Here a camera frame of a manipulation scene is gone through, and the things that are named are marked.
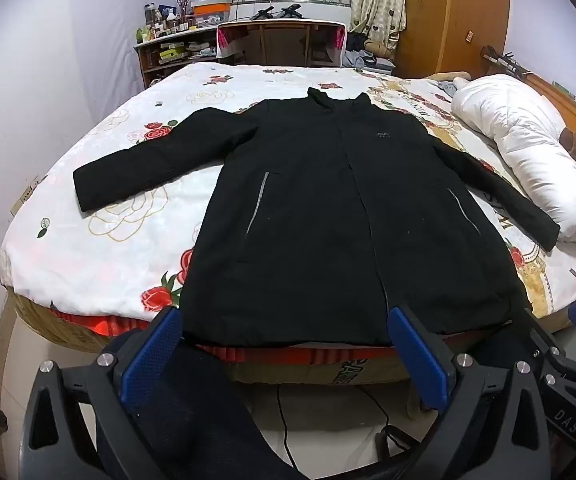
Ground bed with floral sheet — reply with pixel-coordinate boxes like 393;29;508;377
0;60;576;386

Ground wall socket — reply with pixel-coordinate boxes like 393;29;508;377
10;175;48;216

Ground wooden desk with white top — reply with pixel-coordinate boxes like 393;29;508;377
216;19;347;68

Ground group of bottles and jars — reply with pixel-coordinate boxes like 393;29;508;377
138;2;193;43

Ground black cable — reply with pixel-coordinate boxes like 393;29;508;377
275;382;409;471

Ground person's dark trousers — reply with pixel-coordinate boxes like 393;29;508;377
95;327;536;480

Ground black long coat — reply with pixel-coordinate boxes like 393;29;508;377
74;86;561;348

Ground pile of clothes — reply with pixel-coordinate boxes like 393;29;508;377
344;30;399;71

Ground wooden wardrobe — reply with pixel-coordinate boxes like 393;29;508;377
395;0;511;81

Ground wooden shelf unit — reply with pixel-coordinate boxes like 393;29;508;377
134;27;219;88

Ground floral curtain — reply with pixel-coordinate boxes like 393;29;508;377
350;0;409;51

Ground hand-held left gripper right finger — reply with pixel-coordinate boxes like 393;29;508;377
387;305;551;480

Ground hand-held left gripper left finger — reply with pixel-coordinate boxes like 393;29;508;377
20;305;185;480

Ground orange and white box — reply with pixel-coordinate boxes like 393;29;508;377
191;0;232;23

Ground wooden headboard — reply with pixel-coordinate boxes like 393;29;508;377
480;45;576;133

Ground white quilt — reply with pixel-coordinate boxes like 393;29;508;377
450;74;576;246

